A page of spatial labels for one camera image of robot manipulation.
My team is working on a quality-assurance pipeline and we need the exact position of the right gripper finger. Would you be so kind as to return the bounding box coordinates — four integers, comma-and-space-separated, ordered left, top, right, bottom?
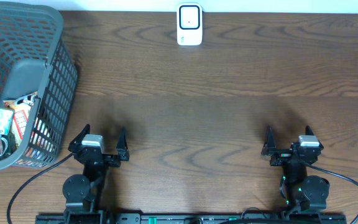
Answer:
305, 126, 320, 146
262, 126, 276, 154

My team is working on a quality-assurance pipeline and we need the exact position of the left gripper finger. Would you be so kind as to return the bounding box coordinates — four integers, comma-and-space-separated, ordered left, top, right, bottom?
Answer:
116, 127, 129, 154
69, 124, 90, 146

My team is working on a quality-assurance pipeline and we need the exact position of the yellow snack bag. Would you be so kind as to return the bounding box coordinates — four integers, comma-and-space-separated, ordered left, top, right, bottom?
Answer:
4, 92, 37, 149

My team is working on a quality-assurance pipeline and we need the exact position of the teal tissue pack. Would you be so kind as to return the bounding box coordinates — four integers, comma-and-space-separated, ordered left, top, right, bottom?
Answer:
0, 108, 14, 135

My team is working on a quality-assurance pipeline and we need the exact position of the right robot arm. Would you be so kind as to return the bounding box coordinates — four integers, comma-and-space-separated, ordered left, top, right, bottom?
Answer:
261, 126, 330, 215

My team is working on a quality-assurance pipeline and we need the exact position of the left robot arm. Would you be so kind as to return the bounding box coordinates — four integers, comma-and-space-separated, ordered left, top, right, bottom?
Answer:
62, 124, 130, 223

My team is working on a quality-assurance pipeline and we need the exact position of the black round-label item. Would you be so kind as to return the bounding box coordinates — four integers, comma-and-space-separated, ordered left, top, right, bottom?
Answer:
0, 133, 16, 161

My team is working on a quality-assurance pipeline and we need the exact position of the white barcode scanner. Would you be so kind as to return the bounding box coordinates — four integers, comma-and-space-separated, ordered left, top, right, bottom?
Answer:
177, 2, 203, 46

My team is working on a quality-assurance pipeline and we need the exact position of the grey plastic mesh basket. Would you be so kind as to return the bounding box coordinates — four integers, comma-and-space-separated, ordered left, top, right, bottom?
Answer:
0, 1, 78, 170

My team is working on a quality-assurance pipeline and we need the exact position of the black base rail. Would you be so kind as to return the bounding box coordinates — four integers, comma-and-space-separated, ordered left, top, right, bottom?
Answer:
35, 212, 348, 224

